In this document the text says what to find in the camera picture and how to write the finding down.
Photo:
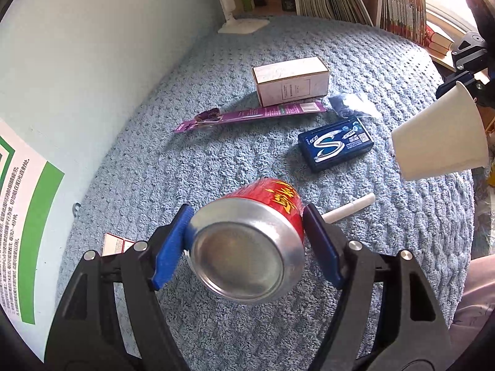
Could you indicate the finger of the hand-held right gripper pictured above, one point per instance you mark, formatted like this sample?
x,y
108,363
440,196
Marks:
x,y
483,92
448,85

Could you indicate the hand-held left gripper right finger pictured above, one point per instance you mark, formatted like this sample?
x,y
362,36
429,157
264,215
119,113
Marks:
x,y
321,243

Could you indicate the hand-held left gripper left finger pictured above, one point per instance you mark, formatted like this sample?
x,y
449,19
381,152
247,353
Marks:
x,y
172,247

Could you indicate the white paper cup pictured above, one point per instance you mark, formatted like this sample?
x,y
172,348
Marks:
x,y
437,139

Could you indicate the small red and white box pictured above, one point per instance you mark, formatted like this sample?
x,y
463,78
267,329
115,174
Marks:
x,y
116,244

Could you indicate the red drink can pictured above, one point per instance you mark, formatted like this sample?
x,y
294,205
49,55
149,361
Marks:
x,y
247,255

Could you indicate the blue chewing gum box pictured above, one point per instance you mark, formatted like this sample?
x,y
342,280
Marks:
x,y
334,145

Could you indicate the stack of flat books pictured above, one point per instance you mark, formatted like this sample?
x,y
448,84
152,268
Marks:
x,y
439,42

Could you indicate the white paper tube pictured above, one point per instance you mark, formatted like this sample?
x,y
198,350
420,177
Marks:
x,y
350,207

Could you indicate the row of books by window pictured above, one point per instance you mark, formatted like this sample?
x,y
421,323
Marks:
x,y
404,13

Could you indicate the dark plastic bag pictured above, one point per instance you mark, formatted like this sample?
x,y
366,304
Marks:
x,y
350,104

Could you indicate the blue textured blanket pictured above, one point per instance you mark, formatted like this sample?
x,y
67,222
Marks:
x,y
232,154

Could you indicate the purple blister package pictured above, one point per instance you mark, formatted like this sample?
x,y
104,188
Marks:
x,y
251,116

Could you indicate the white cardboard box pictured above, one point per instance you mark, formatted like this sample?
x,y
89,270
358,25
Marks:
x,y
290,81

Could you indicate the person's leg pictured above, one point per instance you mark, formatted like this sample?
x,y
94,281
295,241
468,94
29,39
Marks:
x,y
477,293

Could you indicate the green striped wall poster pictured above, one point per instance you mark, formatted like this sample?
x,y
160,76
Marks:
x,y
23,216

